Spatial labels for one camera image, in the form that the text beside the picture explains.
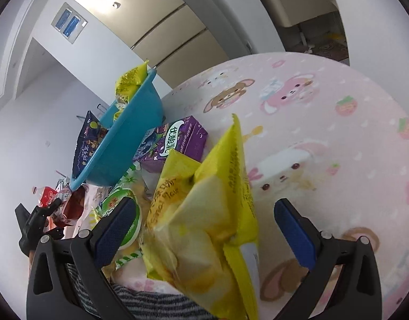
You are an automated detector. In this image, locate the patterned floor rug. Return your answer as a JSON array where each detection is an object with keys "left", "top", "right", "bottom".
[{"left": 309, "top": 35, "right": 351, "bottom": 65}]

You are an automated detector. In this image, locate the red snack packet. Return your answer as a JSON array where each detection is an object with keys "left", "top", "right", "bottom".
[{"left": 51, "top": 187, "right": 88, "bottom": 228}]

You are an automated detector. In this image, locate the yellow potato chips packet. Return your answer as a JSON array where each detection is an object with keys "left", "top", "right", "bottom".
[{"left": 139, "top": 113, "right": 260, "bottom": 320}]

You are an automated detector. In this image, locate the grey striped cloth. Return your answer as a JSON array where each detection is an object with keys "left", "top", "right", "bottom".
[{"left": 63, "top": 263, "right": 220, "bottom": 320}]

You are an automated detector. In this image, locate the yellow cartoon print snack packet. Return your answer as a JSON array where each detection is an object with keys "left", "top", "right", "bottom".
[{"left": 114, "top": 60, "right": 150, "bottom": 108}]

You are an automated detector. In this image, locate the gold refrigerator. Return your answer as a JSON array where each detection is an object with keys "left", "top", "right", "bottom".
[{"left": 70, "top": 0, "right": 232, "bottom": 89}]

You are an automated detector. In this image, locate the dark flame print snack packet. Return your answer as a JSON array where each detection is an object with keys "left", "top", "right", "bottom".
[{"left": 72, "top": 110, "right": 109, "bottom": 179}]

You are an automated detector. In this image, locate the wall electrical panel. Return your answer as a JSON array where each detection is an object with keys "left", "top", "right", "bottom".
[{"left": 51, "top": 2, "right": 89, "bottom": 45}]

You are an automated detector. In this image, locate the red drink bottle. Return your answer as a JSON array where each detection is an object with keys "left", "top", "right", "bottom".
[{"left": 32, "top": 186, "right": 60, "bottom": 209}]

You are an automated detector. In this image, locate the beige vanity cabinet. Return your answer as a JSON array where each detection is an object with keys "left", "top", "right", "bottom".
[{"left": 257, "top": 0, "right": 339, "bottom": 29}]

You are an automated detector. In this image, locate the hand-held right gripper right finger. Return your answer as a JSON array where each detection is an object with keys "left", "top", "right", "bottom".
[{"left": 273, "top": 198, "right": 382, "bottom": 320}]

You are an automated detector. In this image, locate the pink printed blanket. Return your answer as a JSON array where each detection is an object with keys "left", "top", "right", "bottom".
[{"left": 81, "top": 51, "right": 409, "bottom": 320}]

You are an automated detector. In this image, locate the purple snack bag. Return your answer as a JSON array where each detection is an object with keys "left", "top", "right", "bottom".
[{"left": 134, "top": 115, "right": 209, "bottom": 174}]

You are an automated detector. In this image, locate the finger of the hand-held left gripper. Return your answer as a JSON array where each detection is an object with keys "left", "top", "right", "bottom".
[
  {"left": 43, "top": 227, "right": 64, "bottom": 241},
  {"left": 32, "top": 198, "right": 63, "bottom": 223}
]

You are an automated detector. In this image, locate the blue plastic basin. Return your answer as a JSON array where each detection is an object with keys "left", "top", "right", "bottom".
[{"left": 69, "top": 68, "right": 166, "bottom": 190}]

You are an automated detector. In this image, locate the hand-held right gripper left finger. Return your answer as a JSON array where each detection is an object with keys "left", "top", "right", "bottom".
[{"left": 26, "top": 197, "right": 142, "bottom": 320}]

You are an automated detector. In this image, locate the green white snack packet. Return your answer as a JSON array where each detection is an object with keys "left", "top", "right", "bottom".
[{"left": 93, "top": 168, "right": 143, "bottom": 271}]

